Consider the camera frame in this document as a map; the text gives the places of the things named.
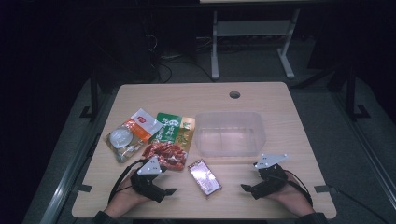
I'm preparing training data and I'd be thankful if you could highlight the small snack packet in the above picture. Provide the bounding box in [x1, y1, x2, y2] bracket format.
[187, 158, 223, 200]

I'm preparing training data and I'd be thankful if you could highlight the orange and white packet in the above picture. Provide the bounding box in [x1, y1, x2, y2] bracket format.
[104, 107, 164, 164]

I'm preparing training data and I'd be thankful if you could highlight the person's left hand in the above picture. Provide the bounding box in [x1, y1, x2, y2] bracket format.
[104, 177, 151, 218]

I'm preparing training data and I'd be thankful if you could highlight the bundle of floor cables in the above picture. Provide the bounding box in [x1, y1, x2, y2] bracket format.
[146, 32, 216, 84]

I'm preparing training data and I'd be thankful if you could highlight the aluminium frame rail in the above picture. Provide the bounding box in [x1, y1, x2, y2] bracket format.
[330, 90, 396, 202]
[38, 90, 120, 224]

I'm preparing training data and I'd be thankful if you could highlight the person's right hand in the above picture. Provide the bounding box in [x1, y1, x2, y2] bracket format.
[264, 172, 315, 218]

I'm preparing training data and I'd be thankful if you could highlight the grey table edge bracket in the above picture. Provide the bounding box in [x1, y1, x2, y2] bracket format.
[72, 184, 93, 194]
[313, 185, 339, 194]

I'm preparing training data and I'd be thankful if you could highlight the green snack packet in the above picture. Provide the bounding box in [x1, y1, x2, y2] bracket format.
[142, 111, 196, 172]

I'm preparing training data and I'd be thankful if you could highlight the left hand-held gripper cable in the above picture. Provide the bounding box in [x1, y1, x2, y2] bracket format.
[107, 158, 150, 204]

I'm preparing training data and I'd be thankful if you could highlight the right hand-held gripper cable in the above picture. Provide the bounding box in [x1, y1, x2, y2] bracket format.
[281, 169, 314, 207]

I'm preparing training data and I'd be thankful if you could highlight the white metal desk frame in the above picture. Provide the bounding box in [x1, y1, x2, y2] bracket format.
[209, 8, 302, 80]

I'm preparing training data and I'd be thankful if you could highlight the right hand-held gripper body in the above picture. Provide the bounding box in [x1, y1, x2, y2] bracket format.
[250, 152, 290, 200]

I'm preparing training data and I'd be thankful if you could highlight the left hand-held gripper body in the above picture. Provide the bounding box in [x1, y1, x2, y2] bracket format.
[130, 156, 169, 203]

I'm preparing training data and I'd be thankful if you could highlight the black metal stand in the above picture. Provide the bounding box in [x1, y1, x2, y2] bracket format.
[78, 74, 101, 120]
[345, 66, 372, 120]

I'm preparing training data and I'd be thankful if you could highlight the black floor cable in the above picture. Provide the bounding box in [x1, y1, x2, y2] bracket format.
[334, 186, 390, 224]

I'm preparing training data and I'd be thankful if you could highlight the clear plastic container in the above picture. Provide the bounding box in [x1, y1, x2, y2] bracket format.
[194, 111, 267, 158]

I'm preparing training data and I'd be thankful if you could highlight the hand-held gripper cable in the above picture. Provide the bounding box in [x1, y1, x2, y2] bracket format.
[107, 158, 150, 204]
[281, 169, 314, 207]

